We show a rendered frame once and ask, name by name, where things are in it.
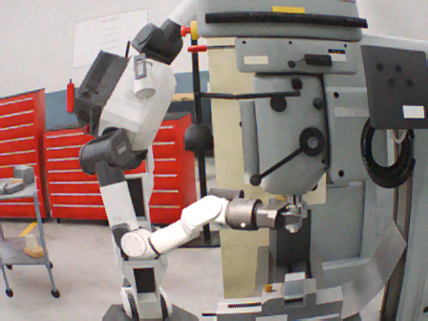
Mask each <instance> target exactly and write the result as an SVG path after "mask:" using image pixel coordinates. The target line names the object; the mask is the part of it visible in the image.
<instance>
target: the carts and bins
mask: <svg viewBox="0 0 428 321"><path fill-rule="evenodd" d="M32 197H33V199H34V206H35V211H36V216H37V222H38V228H39V235H40V236H38V235H37V236H33V235H31V234H29V235H25V236H22V237H19V236H18V237H15V236H14V237H4V234H3V230H2V225H1V220H0V234H1V246H0V247H1V248H0V266H1V269H2V274H3V277H4V280H5V283H6V294H7V295H8V296H9V297H13V291H12V289H10V286H9V282H8V279H7V276H6V272H5V268H4V265H5V266H6V268H8V269H12V266H13V265H16V266H17V265H19V266H20V265H22V266H24V265H26V266H27V265H33V266H34V265H37V266H38V265H40V266H42V265H45V266H46V268H47V269H48V272H49V276H50V279H51V284H52V287H53V289H52V290H51V292H52V296H53V297H54V298H58V297H59V296H60V293H59V291H58V289H56V288H55V285H54V279H53V275H52V269H53V264H52V262H51V261H49V252H48V249H47V246H46V239H45V236H44V232H43V228H42V223H41V217H40V210H39V203H38V197H37V189H36V177H35V175H34V171H33V167H29V166H26V165H22V166H16V167H13V178H11V179H2V180H0V201H2V200H9V199H19V198H20V199H23V198H32Z"/></svg>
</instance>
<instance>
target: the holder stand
mask: <svg viewBox="0 0 428 321"><path fill-rule="evenodd" d="M282 202H284V203H285V202H286V196H280V195H279V196H276V197H275V198H273V199H268V203H282ZM299 204H301V205H302V208H303V209H307V210H308V213H307V217H306V218H302V227H300V228H299V229H298V231H296V232H289V229H286V225H284V226H282V227H281V228H279V229H278V230H272V229H270V230H269V239H268V241H269V249H270V252H271V255H272V256H273V260H274V262H275V264H276V266H281V265H283V264H294V263H297V262H304V261H309V260H310V237H311V231H310V228H311V213H312V212H311V208H310V206H309V205H308V204H307V202H306V200H305V198H303V197H302V201H301V202H300V203H299Z"/></svg>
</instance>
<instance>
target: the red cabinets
mask: <svg viewBox="0 0 428 321"><path fill-rule="evenodd" d="M189 125H191V112H178V113H166V114H165V116H164V118H163V121H162V123H161V125H160V129H159V131H158V133H157V135H156V137H155V139H154V142H153V143H152V150H153V157H154V165H155V169H154V171H153V177H154V187H153V190H152V193H151V196H150V200H149V203H148V208H149V221H150V223H171V224H174V223H176V222H177V221H179V220H180V219H181V217H182V213H183V211H184V210H185V209H186V208H187V207H189V205H191V204H193V203H195V202H196V201H197V193H196V180H195V166H194V153H193V152H190V151H184V145H183V137H184V133H185V129H186V128H187V127H188V126H189ZM45 126H46V122H45V88H44V89H36V90H34V91H28V92H26V93H18V94H16V95H10V96H3V97H0V180H2V179H11V178H13V167H16V166H22V165H26V166H29V167H33V171H34V175H35V177H36V189H37V197H38V203H39V210H40V217H41V220H42V223H45V217H47V216H48V215H51V211H52V214H53V217H56V221H57V223H58V224H60V223H61V220H60V218H65V219H66V218H74V219H94V220H102V219H103V222H104V225H105V226H108V216H107V213H106V209H105V206H104V202H103V199H102V196H101V192H100V188H99V185H98V181H97V174H95V175H87V174H86V173H84V172H83V171H82V169H81V166H80V164H79V150H80V149H81V148H82V146H84V145H85V144H86V143H87V142H88V141H90V140H91V139H94V138H95V137H92V136H90V135H89V136H86V135H84V134H83V133H82V131H81V127H80V126H79V122H74V123H62V124H58V125H55V126H54V127H51V128H48V129H47V130H46V129H45ZM5 216H6V217H27V218H28V217H34V218H36V217H37V216H36V211H35V206H34V199H33V197H32V198H23V199H20V198H19V199H9V200H2V201H0V217H5Z"/></svg>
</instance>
